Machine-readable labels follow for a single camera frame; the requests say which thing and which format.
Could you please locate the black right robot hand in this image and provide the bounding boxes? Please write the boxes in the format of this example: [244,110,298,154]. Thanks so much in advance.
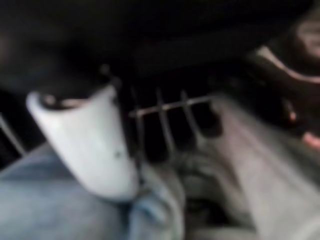
[0,0,251,201]

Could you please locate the white garment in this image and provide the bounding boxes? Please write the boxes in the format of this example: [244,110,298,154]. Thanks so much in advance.
[0,93,320,240]

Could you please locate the dark grey washing machine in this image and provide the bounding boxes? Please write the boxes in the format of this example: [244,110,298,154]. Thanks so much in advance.
[244,0,320,149]

